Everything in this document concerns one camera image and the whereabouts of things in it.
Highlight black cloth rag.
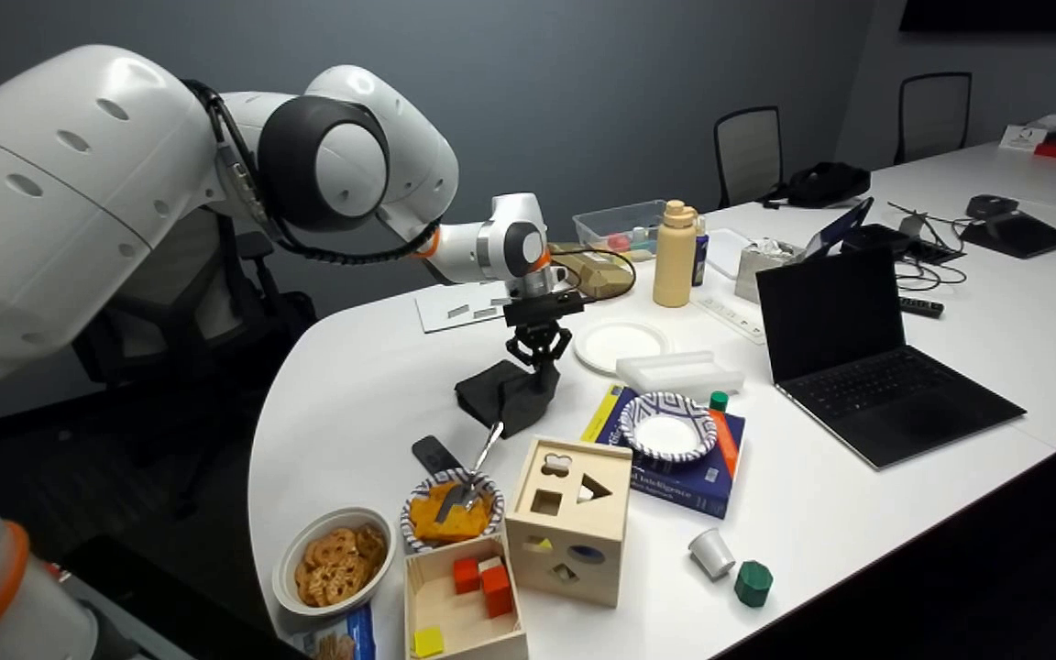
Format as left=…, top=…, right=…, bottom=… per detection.
left=450, top=358, right=565, bottom=442

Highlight orange tortilla chips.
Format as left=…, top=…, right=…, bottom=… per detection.
left=406, top=486, right=499, bottom=547

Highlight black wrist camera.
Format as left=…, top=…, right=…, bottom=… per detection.
left=499, top=290, right=587, bottom=330

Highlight white square box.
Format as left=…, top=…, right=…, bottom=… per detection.
left=730, top=231, right=808, bottom=303

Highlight white flat board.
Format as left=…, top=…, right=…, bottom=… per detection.
left=413, top=283, right=512, bottom=336

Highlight metal fork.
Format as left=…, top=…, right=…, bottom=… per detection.
left=432, top=418, right=509, bottom=523

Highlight red wooden block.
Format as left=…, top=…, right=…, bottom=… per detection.
left=448, top=553, right=488, bottom=599
left=477, top=561, right=516, bottom=621

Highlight wooden shape sorter box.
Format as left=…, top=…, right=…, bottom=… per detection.
left=504, top=433, right=639, bottom=614

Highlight grey remote control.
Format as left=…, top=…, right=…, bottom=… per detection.
left=406, top=431, right=467, bottom=479

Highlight clear plastic container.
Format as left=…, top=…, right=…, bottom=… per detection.
left=572, top=196, right=672, bottom=266

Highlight tangled thin cables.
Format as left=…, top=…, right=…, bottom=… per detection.
left=889, top=200, right=977, bottom=294

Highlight open wooden tray box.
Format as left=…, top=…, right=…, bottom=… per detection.
left=400, top=532, right=531, bottom=660

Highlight green cylinder block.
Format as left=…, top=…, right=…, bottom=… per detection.
left=730, top=558, right=778, bottom=614

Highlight small white box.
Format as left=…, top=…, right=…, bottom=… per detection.
left=999, top=110, right=1056, bottom=157

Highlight blue yellow book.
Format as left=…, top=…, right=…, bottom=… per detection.
left=578, top=383, right=752, bottom=521

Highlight brown rectangular box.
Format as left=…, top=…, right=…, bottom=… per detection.
left=549, top=237, right=639, bottom=303

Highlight black mesh conference chair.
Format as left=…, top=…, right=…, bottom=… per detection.
left=891, top=70, right=977, bottom=164
left=713, top=102, right=789, bottom=208

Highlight white round bowl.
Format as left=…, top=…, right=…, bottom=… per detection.
left=267, top=501, right=400, bottom=621

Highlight brown pretzel crisps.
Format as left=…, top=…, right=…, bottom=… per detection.
left=295, top=521, right=390, bottom=608

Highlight tan plastic bottle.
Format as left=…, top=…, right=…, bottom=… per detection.
left=650, top=200, right=705, bottom=312

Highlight black computer mouse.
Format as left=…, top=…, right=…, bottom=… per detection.
left=966, top=190, right=1022, bottom=223

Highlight blue patterned paper bowl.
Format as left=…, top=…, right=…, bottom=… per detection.
left=617, top=390, right=718, bottom=471

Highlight black bag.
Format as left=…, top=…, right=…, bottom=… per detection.
left=782, top=157, right=875, bottom=208

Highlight blue screen tablet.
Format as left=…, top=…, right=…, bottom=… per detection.
left=798, top=196, right=875, bottom=266

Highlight black flat pad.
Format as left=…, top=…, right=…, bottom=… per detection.
left=960, top=214, right=1056, bottom=266

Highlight white round flat plate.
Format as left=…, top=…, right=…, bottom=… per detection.
left=570, top=316, right=672, bottom=383

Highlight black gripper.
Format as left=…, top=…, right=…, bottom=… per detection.
left=504, top=321, right=578, bottom=398

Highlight blue snack bag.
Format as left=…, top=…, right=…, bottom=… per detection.
left=305, top=599, right=383, bottom=660

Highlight black office chair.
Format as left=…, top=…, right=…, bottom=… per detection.
left=65, top=217, right=320, bottom=519

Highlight black wall screen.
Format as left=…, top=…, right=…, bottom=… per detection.
left=900, top=0, right=1056, bottom=36

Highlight white foam block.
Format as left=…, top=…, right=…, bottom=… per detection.
left=614, top=347, right=749, bottom=400

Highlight black open laptop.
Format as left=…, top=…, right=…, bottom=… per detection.
left=756, top=246, right=1031, bottom=473

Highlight small black remote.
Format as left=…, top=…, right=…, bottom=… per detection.
left=895, top=290, right=949, bottom=322

